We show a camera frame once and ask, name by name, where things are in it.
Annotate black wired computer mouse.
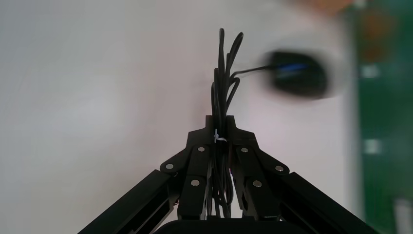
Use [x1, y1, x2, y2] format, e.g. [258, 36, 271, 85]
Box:
[206, 27, 335, 220]

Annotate white cable tie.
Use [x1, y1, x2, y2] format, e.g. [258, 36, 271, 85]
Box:
[213, 128, 227, 144]

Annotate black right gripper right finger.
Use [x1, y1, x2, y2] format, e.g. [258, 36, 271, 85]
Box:
[226, 116, 378, 234]

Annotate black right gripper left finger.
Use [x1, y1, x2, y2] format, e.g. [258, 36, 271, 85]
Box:
[77, 116, 215, 234]

